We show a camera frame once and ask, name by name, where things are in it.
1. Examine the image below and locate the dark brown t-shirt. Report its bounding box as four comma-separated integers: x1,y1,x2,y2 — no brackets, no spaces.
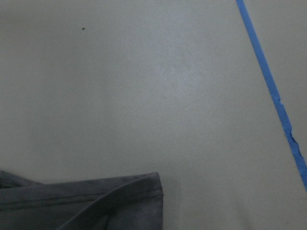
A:
0,171,163,230

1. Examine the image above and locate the brown paper table cover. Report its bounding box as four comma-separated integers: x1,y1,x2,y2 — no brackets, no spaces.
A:
0,0,307,230

